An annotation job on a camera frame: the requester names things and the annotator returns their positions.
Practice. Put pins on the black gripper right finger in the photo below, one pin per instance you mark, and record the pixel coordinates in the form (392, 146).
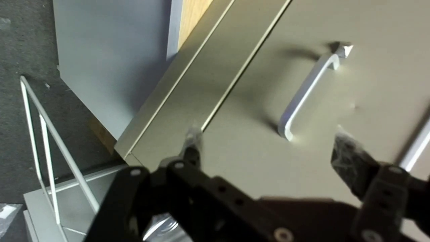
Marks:
(351, 158)

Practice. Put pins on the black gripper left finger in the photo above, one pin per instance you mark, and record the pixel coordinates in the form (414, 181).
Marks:
(192, 149)

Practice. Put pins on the stainless steel sink counter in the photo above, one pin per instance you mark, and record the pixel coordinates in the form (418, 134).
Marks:
(75, 219)

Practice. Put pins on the small grey white packet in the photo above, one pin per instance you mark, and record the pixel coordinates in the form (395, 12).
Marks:
(7, 211)

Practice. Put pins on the beige cabinet drawer without label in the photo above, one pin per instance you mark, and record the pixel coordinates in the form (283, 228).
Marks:
(380, 67)

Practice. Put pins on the beige metal filing cabinet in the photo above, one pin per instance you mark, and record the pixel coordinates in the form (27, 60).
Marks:
(188, 85)

